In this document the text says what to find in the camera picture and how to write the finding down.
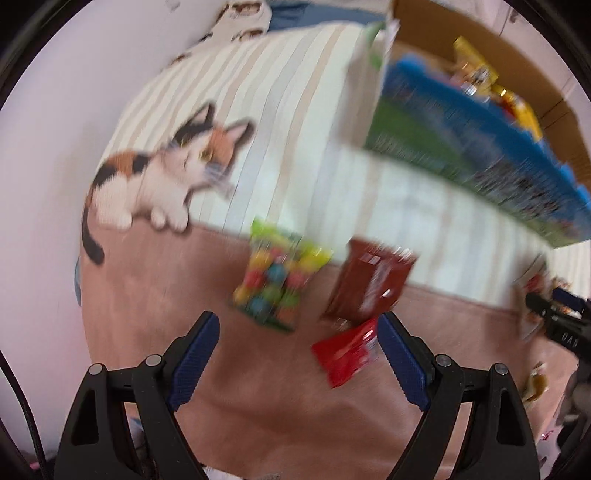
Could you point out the person's right forearm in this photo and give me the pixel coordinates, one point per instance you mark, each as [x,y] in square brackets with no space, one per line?
[575,401]

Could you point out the colourful candy ball bag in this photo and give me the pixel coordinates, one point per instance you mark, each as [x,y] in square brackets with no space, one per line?
[277,277]

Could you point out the yellow cookie packet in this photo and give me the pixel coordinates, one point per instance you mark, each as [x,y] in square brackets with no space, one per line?
[521,113]

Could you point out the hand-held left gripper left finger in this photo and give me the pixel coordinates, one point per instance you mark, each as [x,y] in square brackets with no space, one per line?
[194,364]

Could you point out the bear print pillow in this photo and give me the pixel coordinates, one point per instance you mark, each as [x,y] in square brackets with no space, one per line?
[240,18]

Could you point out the cat print blanket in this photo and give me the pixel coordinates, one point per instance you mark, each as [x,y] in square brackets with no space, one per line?
[277,438]

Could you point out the printed cardboard box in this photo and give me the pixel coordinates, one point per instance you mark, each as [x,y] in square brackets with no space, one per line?
[438,124]

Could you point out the long red snack packet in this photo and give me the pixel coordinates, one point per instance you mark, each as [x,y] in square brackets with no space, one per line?
[364,286]

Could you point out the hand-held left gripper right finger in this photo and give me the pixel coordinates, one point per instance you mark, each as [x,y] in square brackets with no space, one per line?
[401,364]

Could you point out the clear packet with yellow ball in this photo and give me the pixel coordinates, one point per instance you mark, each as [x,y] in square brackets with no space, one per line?
[538,385]

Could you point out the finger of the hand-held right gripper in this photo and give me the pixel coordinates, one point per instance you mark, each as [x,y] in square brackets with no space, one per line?
[540,305]
[572,300]

